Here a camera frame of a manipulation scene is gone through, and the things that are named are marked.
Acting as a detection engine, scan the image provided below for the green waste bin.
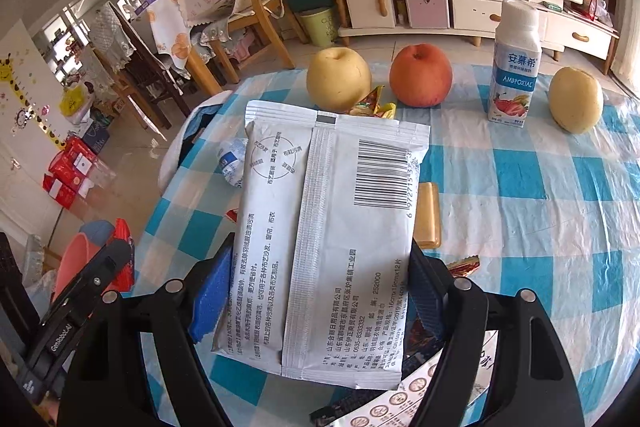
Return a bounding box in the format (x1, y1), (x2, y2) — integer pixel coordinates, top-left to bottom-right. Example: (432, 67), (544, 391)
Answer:
(297, 6), (341, 48)

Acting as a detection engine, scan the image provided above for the orange yellow candy wrapper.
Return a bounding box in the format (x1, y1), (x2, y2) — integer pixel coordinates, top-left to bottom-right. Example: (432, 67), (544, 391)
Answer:
(344, 86), (397, 120)

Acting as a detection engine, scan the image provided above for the stack of red boxes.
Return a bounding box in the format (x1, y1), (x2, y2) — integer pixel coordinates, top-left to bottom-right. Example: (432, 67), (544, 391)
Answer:
(42, 136), (102, 209)

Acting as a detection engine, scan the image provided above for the pink plastic basin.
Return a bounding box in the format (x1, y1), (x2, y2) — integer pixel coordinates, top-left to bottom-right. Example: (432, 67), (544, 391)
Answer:
(51, 219), (120, 304)

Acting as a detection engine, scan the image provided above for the yellow pear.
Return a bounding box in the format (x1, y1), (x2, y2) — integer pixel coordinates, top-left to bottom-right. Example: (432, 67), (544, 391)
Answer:
(306, 47), (372, 112)
(548, 66), (604, 134)

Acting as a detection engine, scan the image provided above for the crumpled white blue wrapper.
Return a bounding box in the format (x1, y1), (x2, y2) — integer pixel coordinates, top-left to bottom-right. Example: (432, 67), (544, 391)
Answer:
(216, 138), (249, 189)

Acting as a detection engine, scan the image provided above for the red apple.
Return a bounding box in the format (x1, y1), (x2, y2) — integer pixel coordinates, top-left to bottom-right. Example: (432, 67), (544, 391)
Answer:
(389, 44), (453, 108)

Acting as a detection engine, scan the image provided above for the giraffe wall sticker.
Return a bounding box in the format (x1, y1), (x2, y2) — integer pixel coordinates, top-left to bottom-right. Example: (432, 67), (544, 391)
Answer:
(0, 52), (56, 142)

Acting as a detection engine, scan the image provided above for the white sheet with round prints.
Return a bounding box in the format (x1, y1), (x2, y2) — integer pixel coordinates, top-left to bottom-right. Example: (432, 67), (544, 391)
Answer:
(336, 329), (501, 427)

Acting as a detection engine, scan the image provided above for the red foil wrapper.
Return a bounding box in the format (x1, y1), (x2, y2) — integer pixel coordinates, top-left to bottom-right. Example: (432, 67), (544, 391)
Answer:
(446, 256), (480, 277)

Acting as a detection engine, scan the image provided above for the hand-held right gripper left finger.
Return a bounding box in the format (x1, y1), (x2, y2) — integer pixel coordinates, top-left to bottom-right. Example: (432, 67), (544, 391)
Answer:
(57, 232), (237, 427)

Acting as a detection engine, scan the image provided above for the yellow square cake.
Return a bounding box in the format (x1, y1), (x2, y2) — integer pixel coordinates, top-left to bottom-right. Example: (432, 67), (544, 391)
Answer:
(414, 182), (442, 250)

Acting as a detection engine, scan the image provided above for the white yogurt drink bottle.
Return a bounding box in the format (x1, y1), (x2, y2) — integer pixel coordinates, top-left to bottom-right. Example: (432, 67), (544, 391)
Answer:
(487, 0), (543, 128)

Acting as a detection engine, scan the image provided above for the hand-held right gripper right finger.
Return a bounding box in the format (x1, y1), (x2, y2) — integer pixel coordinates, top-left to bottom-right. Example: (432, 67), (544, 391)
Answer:
(407, 239), (587, 427)

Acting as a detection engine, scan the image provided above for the pink storage box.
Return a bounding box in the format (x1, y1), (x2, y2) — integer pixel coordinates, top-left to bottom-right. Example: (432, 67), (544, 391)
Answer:
(404, 0), (451, 30)

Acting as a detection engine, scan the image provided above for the blue white checkered tablecloth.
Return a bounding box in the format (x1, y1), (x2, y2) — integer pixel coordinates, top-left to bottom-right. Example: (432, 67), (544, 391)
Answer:
(132, 62), (640, 427)

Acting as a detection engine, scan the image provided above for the white low cabinet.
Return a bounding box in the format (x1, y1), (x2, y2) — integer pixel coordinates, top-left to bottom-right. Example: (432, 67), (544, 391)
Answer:
(322, 0), (617, 75)

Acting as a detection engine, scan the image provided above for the yellow plastic bag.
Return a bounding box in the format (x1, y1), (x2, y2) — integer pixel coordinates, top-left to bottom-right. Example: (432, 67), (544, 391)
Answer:
(59, 87), (94, 118)

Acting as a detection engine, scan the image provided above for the wooden chair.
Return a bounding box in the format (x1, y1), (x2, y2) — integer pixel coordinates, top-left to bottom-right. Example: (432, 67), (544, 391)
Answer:
(185, 0), (297, 86)

